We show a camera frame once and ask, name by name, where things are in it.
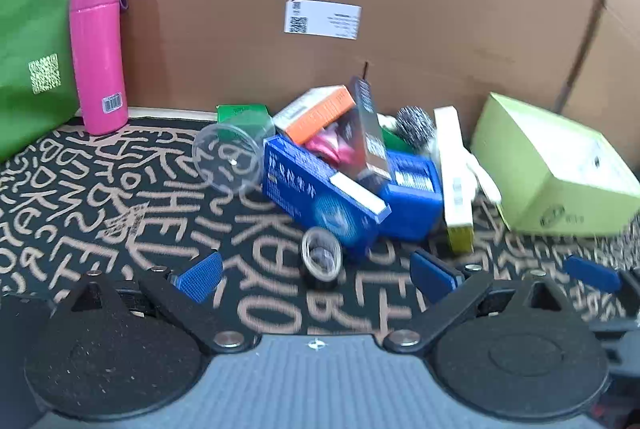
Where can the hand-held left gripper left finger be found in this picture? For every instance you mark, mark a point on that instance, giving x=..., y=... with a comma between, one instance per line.
x=200, y=278

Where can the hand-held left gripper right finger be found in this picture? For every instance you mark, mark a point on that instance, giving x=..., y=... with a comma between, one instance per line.
x=432, y=276

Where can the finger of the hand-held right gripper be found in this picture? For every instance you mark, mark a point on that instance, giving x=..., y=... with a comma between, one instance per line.
x=592, y=273

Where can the clear plastic cup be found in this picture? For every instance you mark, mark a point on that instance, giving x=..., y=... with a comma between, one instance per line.
x=227, y=154

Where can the long white yellow box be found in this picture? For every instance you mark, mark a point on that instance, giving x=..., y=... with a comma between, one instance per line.
x=455, y=169

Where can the light green box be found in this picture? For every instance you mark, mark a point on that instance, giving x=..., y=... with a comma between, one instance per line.
x=550, y=169

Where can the black patterned mat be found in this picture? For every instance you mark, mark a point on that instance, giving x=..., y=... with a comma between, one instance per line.
x=100, y=209

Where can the blue medicine box white label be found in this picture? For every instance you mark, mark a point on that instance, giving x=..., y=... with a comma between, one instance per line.
x=305, y=189

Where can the steel wool scrubber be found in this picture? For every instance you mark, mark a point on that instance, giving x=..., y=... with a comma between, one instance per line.
x=415, y=126

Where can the pink plastic item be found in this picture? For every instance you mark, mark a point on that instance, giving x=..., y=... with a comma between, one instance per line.
x=332, y=149

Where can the small green box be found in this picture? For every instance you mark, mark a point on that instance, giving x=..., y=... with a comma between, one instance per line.
x=240, y=111

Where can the orange white carton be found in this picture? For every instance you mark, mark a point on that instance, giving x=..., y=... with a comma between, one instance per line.
x=315, y=111

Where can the pink thermos bottle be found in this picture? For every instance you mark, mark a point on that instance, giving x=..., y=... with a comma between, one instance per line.
x=97, y=54

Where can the white shipping label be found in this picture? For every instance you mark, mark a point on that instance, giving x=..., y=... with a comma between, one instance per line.
x=322, y=19

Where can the green fabric bag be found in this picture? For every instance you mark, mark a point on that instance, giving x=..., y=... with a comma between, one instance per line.
x=30, y=9

